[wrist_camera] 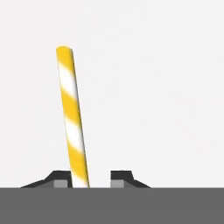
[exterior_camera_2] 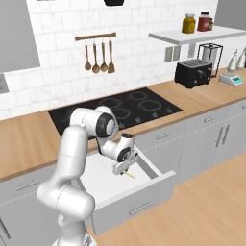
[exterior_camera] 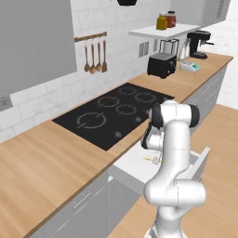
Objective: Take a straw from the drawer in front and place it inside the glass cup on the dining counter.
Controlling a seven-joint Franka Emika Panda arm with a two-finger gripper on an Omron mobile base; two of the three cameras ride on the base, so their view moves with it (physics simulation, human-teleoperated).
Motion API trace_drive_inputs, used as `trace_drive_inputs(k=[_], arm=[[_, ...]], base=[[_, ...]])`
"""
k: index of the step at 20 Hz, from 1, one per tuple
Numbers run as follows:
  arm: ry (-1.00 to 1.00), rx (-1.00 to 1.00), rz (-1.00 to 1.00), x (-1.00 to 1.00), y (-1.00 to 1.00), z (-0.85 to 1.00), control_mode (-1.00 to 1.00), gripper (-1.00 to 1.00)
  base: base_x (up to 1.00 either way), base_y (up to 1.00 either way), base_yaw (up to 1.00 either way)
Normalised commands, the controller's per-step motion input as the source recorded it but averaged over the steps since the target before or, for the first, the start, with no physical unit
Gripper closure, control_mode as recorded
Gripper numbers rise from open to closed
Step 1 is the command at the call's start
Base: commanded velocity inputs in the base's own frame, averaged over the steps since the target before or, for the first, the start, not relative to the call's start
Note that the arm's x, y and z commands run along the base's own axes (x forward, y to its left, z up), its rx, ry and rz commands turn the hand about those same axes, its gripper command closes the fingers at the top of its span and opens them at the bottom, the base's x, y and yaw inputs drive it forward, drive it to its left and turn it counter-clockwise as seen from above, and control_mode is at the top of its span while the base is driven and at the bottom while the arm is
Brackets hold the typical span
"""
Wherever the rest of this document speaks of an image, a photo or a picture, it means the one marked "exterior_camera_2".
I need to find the yellow jar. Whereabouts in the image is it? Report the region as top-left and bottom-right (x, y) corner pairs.
(181, 12), (197, 35)

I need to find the white wall shelf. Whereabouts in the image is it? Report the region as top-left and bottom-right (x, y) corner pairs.
(148, 25), (246, 46)

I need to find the grey cupboard door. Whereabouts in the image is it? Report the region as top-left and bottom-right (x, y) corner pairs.
(175, 124), (226, 185)
(220, 111), (246, 165)

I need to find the wooden utensil rail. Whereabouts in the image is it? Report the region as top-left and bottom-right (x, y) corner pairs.
(74, 32), (117, 42)

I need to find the black hob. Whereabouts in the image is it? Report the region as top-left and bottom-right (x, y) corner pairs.
(47, 86), (184, 139)

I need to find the grey drawer front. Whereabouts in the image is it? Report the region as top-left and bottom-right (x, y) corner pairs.
(134, 120), (187, 154)
(227, 99), (246, 120)
(0, 163), (62, 207)
(184, 107), (230, 136)

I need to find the open grey drawer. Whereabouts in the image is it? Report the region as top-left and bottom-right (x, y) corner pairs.
(76, 145), (178, 236)

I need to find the wooden spatula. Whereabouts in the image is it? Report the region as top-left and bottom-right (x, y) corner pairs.
(107, 39), (116, 75)

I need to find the black wire stand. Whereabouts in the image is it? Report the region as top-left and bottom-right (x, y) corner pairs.
(196, 42), (225, 79)

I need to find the white kitchen scale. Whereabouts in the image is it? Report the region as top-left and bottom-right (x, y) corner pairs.
(218, 71), (245, 88)

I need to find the small wooden spoon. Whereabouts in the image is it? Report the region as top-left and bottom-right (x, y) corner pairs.
(84, 43), (93, 72)

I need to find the grey wall cupboard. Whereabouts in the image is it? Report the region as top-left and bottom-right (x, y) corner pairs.
(213, 0), (246, 32)
(0, 0), (41, 74)

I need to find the black toaster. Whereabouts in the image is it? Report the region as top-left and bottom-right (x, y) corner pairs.
(174, 58), (214, 90)

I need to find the large wooden spoon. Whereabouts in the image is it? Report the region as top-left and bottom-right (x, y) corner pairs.
(91, 42), (101, 75)

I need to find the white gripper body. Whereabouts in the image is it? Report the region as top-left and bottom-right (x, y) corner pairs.
(111, 160), (131, 176)

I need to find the red jar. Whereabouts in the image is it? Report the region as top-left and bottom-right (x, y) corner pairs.
(196, 12), (212, 33)

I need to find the black range hood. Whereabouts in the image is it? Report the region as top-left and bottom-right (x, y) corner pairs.
(103, 0), (126, 8)

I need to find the grey double wall outlet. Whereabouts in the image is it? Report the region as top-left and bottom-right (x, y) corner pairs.
(163, 45), (182, 63)

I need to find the grey cupboard door handle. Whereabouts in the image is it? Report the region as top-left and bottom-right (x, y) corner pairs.
(0, 217), (12, 241)
(222, 123), (232, 146)
(214, 126), (225, 148)

